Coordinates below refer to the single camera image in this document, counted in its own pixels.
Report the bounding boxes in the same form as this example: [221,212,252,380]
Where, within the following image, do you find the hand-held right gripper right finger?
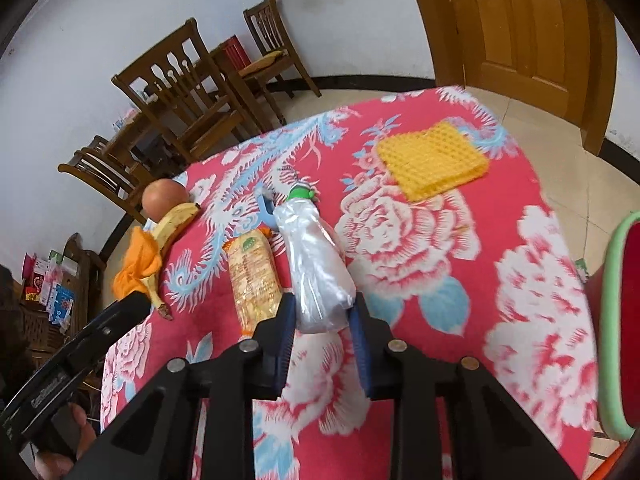
[348,294,581,480]

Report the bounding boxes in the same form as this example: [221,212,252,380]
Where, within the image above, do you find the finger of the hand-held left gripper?
[75,291,151,357]

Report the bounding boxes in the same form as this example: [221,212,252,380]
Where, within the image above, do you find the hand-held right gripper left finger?
[75,292,297,480]

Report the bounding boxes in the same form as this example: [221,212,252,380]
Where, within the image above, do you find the crushed clear plastic bottle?
[272,182,357,335]

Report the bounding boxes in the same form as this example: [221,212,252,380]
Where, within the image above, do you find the person's left hand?
[35,402,98,480]

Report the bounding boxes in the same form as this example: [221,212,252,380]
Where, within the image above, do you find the clear biscuit packet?
[222,227,283,338]

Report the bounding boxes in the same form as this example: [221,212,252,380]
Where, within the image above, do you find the dark wooden chair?
[30,232,108,361]

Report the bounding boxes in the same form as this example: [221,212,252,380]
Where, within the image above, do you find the pile of colourful packets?
[20,252,78,333]

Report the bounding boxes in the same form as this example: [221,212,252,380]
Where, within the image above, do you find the red floral tablecloth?
[100,85,601,480]

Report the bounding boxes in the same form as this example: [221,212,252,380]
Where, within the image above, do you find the yellow banana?
[145,202,202,321]

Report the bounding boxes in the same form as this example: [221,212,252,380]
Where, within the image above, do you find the reddish apple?
[141,178,190,222]

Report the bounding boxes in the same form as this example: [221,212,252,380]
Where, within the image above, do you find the light blue plastic item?
[254,185,275,228]

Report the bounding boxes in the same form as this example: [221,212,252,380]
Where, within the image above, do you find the wooden dining table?
[107,42,288,161]

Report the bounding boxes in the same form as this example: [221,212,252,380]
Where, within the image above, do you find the yellow foam fruit net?
[376,119,490,203]

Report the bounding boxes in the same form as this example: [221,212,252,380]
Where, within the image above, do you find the large wooden dining chair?
[111,17,261,161]

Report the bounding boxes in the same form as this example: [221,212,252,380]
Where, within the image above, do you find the red stool with green rim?
[585,210,640,443]

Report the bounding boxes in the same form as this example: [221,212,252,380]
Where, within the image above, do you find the yellow seat cushion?
[240,50,283,73]

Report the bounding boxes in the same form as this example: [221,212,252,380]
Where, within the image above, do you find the orange plastic container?
[592,455,621,480]

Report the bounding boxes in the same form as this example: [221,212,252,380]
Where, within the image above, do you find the red box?
[220,35,251,68]

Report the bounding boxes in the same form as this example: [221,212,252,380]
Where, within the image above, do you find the wooden chair with cushion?
[243,0,322,98]

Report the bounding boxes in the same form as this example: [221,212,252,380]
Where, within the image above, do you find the wooden door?
[440,0,601,106]
[402,0,618,156]

